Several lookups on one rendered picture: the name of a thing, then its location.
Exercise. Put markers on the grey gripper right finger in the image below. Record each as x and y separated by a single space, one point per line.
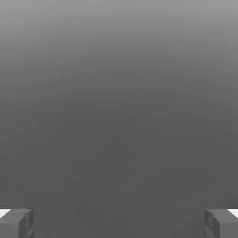
224 226

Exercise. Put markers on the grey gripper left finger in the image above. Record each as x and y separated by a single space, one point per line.
13 225

